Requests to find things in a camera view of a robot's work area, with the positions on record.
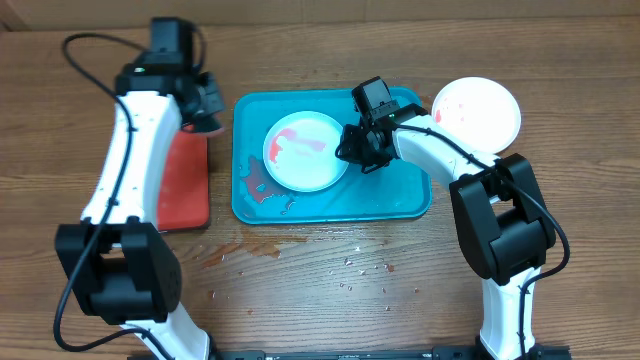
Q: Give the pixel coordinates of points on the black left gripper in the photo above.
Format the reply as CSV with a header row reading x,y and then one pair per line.
x,y
218,98

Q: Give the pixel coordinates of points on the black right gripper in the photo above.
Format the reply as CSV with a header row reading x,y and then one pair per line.
x,y
354,154

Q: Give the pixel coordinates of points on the light blue plate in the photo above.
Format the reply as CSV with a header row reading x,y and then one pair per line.
x,y
299,151

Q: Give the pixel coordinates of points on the white plate with red stain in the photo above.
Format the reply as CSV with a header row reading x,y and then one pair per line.
x,y
480,112

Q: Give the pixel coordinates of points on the dark green bow-shaped sponge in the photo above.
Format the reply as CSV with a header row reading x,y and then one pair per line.
x,y
208,129

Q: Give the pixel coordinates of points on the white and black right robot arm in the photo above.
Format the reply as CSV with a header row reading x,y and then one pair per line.
x,y
503,227

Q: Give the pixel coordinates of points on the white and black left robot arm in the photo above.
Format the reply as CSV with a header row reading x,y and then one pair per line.
x,y
118,266

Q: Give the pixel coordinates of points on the teal plastic serving tray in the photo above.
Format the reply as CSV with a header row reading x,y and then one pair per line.
x,y
400,190

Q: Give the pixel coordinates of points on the dark brown tray of red water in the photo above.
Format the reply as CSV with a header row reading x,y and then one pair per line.
x,y
184,199

